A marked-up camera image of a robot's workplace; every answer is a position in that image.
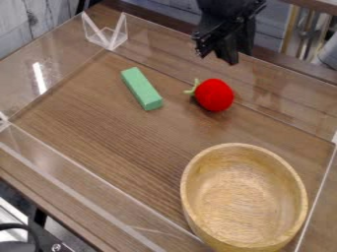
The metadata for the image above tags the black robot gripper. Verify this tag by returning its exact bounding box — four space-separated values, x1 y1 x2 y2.
192 3 266 65

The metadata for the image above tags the red toy strawberry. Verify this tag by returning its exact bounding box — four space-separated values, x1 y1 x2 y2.
183 79 234 112

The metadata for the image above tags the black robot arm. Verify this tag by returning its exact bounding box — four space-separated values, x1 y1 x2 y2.
191 0 266 65

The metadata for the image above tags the green rectangular block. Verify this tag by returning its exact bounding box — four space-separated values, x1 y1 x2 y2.
121 67 163 111

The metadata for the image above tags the round wooden bowl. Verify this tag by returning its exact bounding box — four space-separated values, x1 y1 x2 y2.
180 143 307 252

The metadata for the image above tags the gold metal chair frame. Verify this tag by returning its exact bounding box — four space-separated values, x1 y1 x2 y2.
280 4 337 62

